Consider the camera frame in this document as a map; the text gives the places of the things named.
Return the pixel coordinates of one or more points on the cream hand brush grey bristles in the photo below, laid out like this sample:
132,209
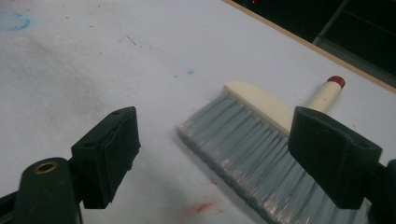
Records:
249,140

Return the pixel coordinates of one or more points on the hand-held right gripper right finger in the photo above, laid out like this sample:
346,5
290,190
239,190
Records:
333,155

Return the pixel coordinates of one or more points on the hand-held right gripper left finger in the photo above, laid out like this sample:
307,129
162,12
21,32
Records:
107,155

